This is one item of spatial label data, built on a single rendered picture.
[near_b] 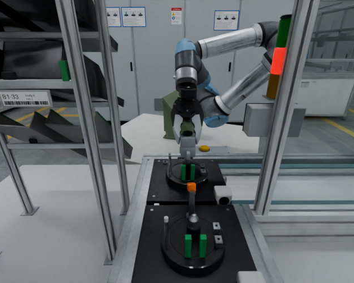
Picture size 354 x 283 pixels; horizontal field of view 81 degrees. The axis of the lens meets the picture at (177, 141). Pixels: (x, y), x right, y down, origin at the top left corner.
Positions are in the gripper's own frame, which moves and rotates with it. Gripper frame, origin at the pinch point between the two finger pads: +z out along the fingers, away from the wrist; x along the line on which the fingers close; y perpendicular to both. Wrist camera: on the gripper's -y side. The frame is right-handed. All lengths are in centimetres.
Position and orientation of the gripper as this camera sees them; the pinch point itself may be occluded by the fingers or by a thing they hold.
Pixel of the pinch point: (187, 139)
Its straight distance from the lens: 62.4
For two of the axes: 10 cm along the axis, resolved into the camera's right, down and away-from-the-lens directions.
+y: -0.1, 2.9, 9.6
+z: 0.1, 9.6, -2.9
